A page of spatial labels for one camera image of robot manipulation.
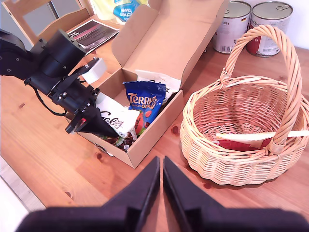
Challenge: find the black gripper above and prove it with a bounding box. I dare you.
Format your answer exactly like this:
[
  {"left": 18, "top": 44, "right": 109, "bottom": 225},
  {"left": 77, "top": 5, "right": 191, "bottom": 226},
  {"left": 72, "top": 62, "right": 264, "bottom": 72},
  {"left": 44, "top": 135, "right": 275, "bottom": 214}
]
[{"left": 49, "top": 79, "right": 119, "bottom": 136}]

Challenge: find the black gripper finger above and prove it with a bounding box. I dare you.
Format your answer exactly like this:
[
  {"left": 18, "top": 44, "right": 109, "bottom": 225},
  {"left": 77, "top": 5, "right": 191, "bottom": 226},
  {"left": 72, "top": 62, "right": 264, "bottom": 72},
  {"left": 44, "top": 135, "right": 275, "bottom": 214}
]
[
  {"left": 102, "top": 156, "right": 161, "bottom": 232},
  {"left": 163, "top": 156, "right": 222, "bottom": 232}
]

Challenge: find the white Galaxy egg bag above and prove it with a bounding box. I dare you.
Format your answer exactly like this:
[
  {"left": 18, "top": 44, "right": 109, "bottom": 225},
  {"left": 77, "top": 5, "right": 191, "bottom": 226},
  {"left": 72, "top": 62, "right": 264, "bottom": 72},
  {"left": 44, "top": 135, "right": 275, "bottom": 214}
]
[
  {"left": 135, "top": 69, "right": 182, "bottom": 105},
  {"left": 95, "top": 93, "right": 141, "bottom": 152}
]

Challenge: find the blue Terry's egg bag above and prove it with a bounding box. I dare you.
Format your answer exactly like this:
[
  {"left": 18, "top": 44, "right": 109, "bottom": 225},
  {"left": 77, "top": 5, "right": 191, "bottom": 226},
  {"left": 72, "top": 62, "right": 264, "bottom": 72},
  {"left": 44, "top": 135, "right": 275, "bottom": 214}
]
[{"left": 122, "top": 81, "right": 167, "bottom": 136}]

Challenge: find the red and cream egg bag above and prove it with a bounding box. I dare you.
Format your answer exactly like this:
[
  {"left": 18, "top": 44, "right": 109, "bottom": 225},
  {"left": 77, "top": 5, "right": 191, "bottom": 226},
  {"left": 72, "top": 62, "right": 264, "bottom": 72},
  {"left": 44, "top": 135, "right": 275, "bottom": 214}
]
[{"left": 216, "top": 130, "right": 309, "bottom": 152}]

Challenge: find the brown cardboard box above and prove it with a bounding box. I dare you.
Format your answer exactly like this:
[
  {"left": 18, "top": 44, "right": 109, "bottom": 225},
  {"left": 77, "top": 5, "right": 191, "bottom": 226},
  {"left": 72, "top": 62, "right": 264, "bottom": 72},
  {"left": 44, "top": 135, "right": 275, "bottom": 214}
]
[{"left": 65, "top": 0, "right": 230, "bottom": 170}]

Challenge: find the black printed leaflet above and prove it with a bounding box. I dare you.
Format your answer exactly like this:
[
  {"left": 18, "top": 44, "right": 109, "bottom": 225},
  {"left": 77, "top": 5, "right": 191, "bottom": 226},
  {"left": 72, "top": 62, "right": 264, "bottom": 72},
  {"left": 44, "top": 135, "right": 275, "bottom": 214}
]
[{"left": 67, "top": 18, "right": 120, "bottom": 53}]

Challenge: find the wooden chair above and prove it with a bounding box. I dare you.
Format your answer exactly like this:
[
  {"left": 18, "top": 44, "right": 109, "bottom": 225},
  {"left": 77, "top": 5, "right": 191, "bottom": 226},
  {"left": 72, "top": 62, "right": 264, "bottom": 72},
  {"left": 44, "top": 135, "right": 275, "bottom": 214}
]
[{"left": 1, "top": 0, "right": 95, "bottom": 47}]

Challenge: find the kitchen towel pack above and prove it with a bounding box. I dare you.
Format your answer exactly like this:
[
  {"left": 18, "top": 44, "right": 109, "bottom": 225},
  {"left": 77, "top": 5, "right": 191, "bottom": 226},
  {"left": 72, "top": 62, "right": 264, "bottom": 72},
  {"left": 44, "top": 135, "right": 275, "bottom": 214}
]
[{"left": 91, "top": 0, "right": 150, "bottom": 25}]

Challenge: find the white-label tin can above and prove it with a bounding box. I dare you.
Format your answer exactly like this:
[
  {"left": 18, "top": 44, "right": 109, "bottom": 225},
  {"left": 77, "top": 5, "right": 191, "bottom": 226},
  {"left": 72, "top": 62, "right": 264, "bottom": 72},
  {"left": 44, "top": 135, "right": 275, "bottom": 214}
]
[{"left": 213, "top": 0, "right": 252, "bottom": 54}]

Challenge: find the red-label tin can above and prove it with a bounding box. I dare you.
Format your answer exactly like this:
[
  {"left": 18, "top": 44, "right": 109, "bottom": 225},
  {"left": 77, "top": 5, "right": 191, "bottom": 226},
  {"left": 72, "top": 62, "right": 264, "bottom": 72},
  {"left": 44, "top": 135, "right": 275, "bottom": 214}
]
[{"left": 245, "top": 0, "right": 294, "bottom": 58}]

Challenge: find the woven wicker basket with handle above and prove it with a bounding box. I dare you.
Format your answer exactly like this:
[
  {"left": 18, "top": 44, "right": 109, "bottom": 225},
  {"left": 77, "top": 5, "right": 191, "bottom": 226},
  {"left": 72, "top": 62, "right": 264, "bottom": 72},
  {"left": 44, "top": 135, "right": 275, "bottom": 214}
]
[{"left": 180, "top": 24, "right": 309, "bottom": 187}]

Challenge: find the black cable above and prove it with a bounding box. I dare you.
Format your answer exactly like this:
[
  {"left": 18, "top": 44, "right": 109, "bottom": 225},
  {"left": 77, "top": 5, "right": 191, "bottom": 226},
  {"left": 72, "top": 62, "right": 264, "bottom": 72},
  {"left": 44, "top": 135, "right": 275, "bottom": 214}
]
[{"left": 33, "top": 86, "right": 68, "bottom": 117}]

